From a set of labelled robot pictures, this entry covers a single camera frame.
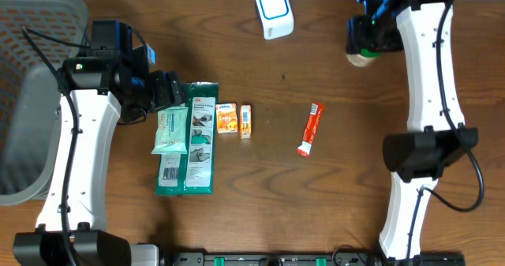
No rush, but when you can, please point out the green lid Knorr jar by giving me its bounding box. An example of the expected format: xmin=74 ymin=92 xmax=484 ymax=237
xmin=346 ymin=49 xmax=381 ymax=68

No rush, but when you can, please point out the light teal wipes pack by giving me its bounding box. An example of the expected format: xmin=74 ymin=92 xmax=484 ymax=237
xmin=151 ymin=106 xmax=188 ymax=155

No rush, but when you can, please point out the orange Kleenex tissue box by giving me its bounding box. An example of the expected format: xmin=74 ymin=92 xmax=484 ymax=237
xmin=215 ymin=103 xmax=238 ymax=133

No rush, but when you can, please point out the narrow orange tissue box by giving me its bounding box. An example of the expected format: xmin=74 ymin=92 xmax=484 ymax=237
xmin=240 ymin=105 xmax=252 ymax=139

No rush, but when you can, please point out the green 3M gloves pack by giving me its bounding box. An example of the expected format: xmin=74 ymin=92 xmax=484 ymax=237
xmin=155 ymin=82 xmax=219 ymax=196

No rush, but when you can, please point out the red sachet stick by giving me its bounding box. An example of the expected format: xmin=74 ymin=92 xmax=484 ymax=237
xmin=297 ymin=103 xmax=325 ymax=157

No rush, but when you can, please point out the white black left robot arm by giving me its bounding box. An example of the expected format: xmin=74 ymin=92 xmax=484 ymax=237
xmin=13 ymin=20 xmax=185 ymax=265

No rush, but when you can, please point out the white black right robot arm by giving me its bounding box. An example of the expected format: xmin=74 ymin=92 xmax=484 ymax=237
xmin=346 ymin=0 xmax=478 ymax=265

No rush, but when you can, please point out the white barcode scanner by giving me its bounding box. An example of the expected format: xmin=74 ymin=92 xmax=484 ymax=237
xmin=255 ymin=0 xmax=294 ymax=40

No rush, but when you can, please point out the grey plastic shopping basket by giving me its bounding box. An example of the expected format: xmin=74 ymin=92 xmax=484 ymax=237
xmin=1 ymin=0 xmax=88 ymax=206

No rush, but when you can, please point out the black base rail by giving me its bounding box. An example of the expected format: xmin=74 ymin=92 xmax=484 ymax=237
xmin=159 ymin=249 xmax=466 ymax=266

